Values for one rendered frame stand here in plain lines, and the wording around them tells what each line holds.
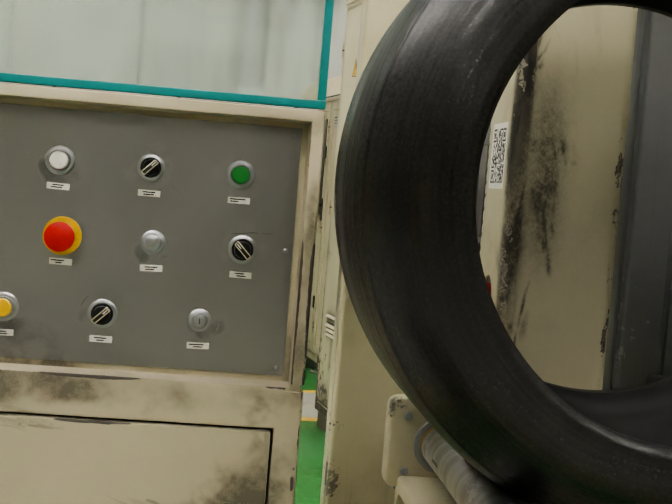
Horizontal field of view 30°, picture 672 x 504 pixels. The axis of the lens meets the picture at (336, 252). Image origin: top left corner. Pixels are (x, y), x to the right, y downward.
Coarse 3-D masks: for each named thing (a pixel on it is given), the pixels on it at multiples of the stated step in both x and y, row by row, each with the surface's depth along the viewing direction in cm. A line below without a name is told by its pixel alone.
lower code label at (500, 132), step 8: (496, 128) 146; (504, 128) 141; (496, 136) 145; (504, 136) 141; (496, 144) 145; (504, 144) 141; (496, 152) 145; (504, 152) 140; (496, 160) 144; (504, 160) 140; (496, 168) 144; (496, 176) 144; (496, 184) 143
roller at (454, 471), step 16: (432, 432) 134; (432, 448) 129; (448, 448) 125; (432, 464) 128; (448, 464) 121; (464, 464) 118; (448, 480) 119; (464, 480) 114; (480, 480) 111; (464, 496) 112; (480, 496) 108; (496, 496) 106; (512, 496) 106
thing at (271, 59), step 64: (0, 0) 162; (64, 0) 163; (128, 0) 164; (192, 0) 165; (256, 0) 165; (320, 0) 166; (0, 64) 163; (64, 64) 164; (128, 64) 164; (192, 64) 165; (256, 64) 166; (320, 64) 166
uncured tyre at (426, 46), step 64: (448, 0) 100; (512, 0) 98; (576, 0) 98; (640, 0) 127; (384, 64) 103; (448, 64) 98; (512, 64) 98; (384, 128) 101; (448, 128) 98; (384, 192) 100; (448, 192) 98; (384, 256) 101; (448, 256) 98; (384, 320) 102; (448, 320) 99; (448, 384) 101; (512, 384) 99; (512, 448) 101; (576, 448) 100; (640, 448) 100
